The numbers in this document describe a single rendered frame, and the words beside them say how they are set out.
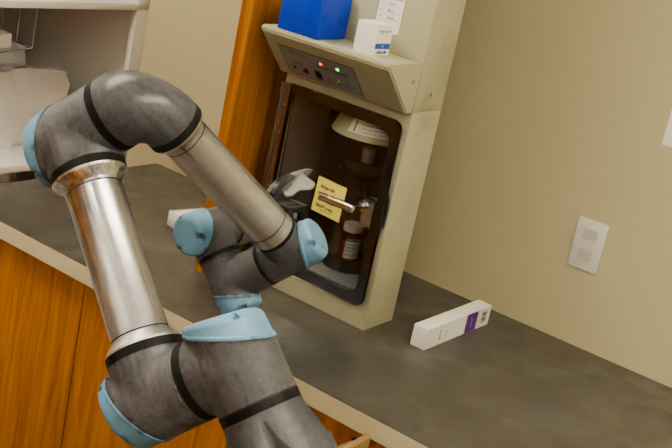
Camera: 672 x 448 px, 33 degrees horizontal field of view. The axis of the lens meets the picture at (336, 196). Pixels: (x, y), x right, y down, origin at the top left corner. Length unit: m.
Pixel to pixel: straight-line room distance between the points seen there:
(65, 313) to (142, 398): 1.00
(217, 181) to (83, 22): 1.76
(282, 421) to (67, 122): 0.55
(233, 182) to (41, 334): 0.98
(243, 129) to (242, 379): 1.01
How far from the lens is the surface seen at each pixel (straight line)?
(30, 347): 2.70
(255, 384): 1.53
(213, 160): 1.76
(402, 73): 2.17
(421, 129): 2.30
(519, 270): 2.66
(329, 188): 2.36
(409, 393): 2.17
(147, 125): 1.70
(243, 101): 2.42
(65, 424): 2.66
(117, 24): 3.38
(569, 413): 2.27
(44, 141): 1.75
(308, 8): 2.25
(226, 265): 1.94
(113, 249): 1.67
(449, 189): 2.72
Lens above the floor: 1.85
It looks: 16 degrees down
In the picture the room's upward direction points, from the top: 12 degrees clockwise
